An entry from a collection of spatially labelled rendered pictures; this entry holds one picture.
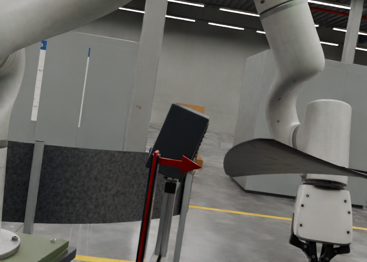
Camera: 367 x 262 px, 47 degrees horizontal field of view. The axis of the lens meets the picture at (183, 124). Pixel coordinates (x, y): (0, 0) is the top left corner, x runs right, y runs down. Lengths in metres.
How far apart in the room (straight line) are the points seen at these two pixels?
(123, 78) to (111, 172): 4.26
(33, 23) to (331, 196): 0.59
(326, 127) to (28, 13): 0.55
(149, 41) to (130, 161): 2.63
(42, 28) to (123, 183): 1.70
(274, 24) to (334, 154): 0.26
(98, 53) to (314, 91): 3.37
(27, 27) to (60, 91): 5.88
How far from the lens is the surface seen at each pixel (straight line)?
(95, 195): 2.32
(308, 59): 0.80
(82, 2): 0.76
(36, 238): 0.91
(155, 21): 4.84
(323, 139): 0.82
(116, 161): 2.32
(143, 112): 4.77
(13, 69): 0.85
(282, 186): 6.91
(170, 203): 1.11
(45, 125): 6.68
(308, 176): 0.81
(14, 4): 0.75
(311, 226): 0.80
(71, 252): 0.92
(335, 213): 0.81
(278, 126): 0.88
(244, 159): 0.55
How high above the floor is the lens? 1.26
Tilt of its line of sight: 3 degrees down
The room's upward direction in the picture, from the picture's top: 9 degrees clockwise
